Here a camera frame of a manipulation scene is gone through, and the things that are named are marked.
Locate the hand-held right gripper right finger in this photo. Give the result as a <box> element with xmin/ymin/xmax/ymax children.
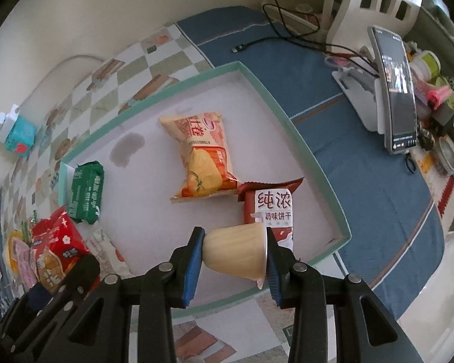
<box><xmin>265</xmin><ymin>229</ymin><xmax>426</xmax><ymax>363</ymax></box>

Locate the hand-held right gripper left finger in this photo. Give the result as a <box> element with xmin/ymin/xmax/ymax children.
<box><xmin>49</xmin><ymin>227</ymin><xmax>207</xmax><ymax>363</ymax></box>

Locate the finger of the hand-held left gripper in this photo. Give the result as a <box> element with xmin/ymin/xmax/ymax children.
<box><xmin>21</xmin><ymin>283</ymin><xmax>54</xmax><ymax>311</ymax></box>
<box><xmin>55</xmin><ymin>254</ymin><xmax>101</xmax><ymax>303</ymax></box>

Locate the pink snack packet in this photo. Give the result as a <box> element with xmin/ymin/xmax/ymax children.
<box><xmin>15</xmin><ymin>242</ymin><xmax>39</xmax><ymax>289</ymax></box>

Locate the red rice cracker packet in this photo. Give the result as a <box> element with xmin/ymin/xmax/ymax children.
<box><xmin>30</xmin><ymin>206</ymin><xmax>94</xmax><ymax>296</ymax></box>

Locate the yellow pudding cup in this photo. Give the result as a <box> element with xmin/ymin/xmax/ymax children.
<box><xmin>202</xmin><ymin>224</ymin><xmax>269</xmax><ymax>290</ymax></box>

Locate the yellow snack packet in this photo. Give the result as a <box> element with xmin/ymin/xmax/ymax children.
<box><xmin>5</xmin><ymin>231</ymin><xmax>27</xmax><ymax>273</ymax></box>

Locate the dark red biscuit packet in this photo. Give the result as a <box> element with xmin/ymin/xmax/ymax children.
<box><xmin>236</xmin><ymin>178</ymin><xmax>304</xmax><ymax>252</ymax></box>

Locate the shallow teal cardboard box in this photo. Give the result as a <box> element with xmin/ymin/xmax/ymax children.
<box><xmin>58</xmin><ymin>60</ymin><xmax>352</xmax><ymax>320</ymax></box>

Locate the green snack packet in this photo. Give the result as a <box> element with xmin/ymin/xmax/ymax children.
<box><xmin>69</xmin><ymin>161</ymin><xmax>107</xmax><ymax>225</ymax></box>

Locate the orange chip packet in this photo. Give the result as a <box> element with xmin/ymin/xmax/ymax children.
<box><xmin>160</xmin><ymin>111</ymin><xmax>238</xmax><ymax>203</ymax></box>

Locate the teal toy box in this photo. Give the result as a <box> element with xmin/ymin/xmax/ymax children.
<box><xmin>5</xmin><ymin>115</ymin><xmax>38</xmax><ymax>158</ymax></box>

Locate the white power strip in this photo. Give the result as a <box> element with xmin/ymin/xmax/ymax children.
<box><xmin>0</xmin><ymin>103</ymin><xmax>22</xmax><ymax>143</ymax></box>

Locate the white phone stand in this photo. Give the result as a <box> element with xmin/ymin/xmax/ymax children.
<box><xmin>332</xmin><ymin>64</ymin><xmax>383</xmax><ymax>135</ymax></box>

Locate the black smartphone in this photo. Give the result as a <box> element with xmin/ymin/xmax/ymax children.
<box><xmin>367</xmin><ymin>26</ymin><xmax>418</xmax><ymax>155</ymax></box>

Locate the pile of small desk clutter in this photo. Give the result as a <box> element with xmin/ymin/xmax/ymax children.
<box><xmin>408</xmin><ymin>40</ymin><xmax>454</xmax><ymax>182</ymax></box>

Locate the black charging cable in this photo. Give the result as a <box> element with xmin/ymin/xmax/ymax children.
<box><xmin>232</xmin><ymin>0</ymin><xmax>383</xmax><ymax>81</ymax></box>

